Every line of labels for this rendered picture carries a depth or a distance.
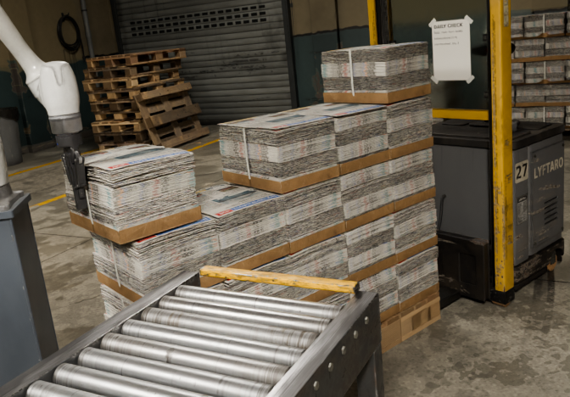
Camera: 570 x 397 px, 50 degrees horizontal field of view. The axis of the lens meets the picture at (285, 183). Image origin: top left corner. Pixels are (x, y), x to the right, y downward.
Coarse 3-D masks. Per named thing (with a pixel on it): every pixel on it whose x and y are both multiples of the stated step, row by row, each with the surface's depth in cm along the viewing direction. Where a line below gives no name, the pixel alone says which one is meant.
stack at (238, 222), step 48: (240, 192) 228; (288, 192) 222; (336, 192) 235; (384, 192) 253; (96, 240) 210; (144, 240) 184; (192, 240) 194; (240, 240) 208; (288, 240) 222; (336, 240) 237; (384, 240) 257; (144, 288) 186; (240, 288) 209; (288, 288) 225; (384, 288) 260; (384, 336) 264
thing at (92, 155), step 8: (136, 144) 216; (144, 144) 214; (96, 152) 206; (104, 152) 205; (112, 152) 204; (128, 152) 202; (88, 160) 193; (64, 168) 201; (64, 176) 203; (72, 192) 201; (72, 200) 201; (72, 208) 203; (88, 216) 195
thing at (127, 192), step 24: (96, 168) 182; (120, 168) 176; (144, 168) 181; (168, 168) 187; (192, 168) 192; (96, 192) 185; (120, 192) 178; (144, 192) 183; (168, 192) 188; (192, 192) 194; (96, 216) 189; (120, 216) 179; (144, 216) 184
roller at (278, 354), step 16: (128, 320) 138; (144, 336) 133; (160, 336) 131; (176, 336) 129; (192, 336) 128; (208, 336) 127; (224, 336) 126; (224, 352) 123; (240, 352) 121; (256, 352) 120; (272, 352) 118; (288, 352) 117; (304, 352) 117
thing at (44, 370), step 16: (192, 272) 162; (160, 288) 154; (144, 304) 145; (112, 320) 139; (96, 336) 132; (64, 352) 126; (80, 352) 126; (32, 368) 121; (48, 368) 120; (16, 384) 115
